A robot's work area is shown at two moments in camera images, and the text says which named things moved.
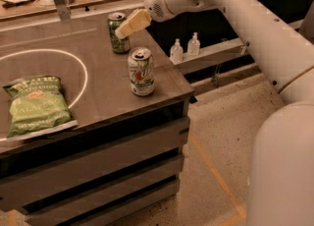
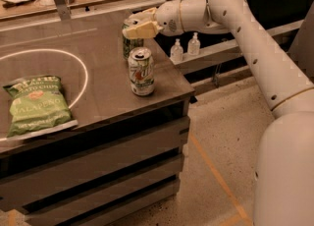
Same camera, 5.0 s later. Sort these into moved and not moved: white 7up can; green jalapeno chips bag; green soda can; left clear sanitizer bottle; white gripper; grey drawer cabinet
Moved: green soda can; white gripper
Not moved: left clear sanitizer bottle; green jalapeno chips bag; grey drawer cabinet; white 7up can
